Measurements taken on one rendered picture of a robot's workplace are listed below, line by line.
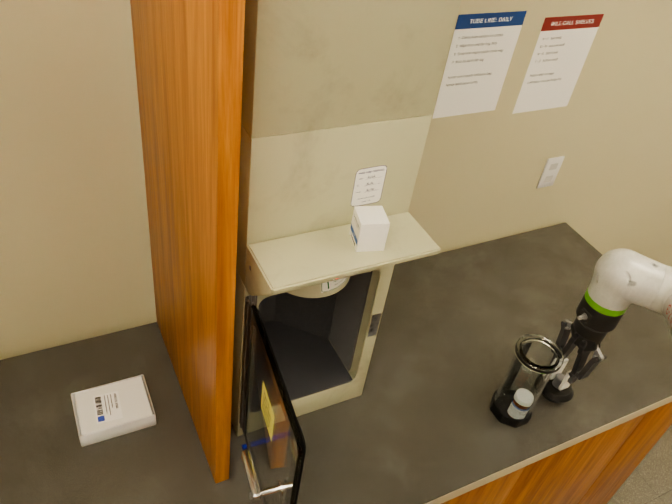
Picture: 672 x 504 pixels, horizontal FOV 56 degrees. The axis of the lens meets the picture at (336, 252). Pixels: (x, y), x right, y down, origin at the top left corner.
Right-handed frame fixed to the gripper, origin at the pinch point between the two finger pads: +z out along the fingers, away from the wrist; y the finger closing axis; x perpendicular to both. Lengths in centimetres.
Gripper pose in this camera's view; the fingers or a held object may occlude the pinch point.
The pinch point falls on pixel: (563, 374)
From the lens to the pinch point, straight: 170.5
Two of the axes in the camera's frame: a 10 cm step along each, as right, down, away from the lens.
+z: -1.3, 7.5, 6.5
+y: 4.3, 6.3, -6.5
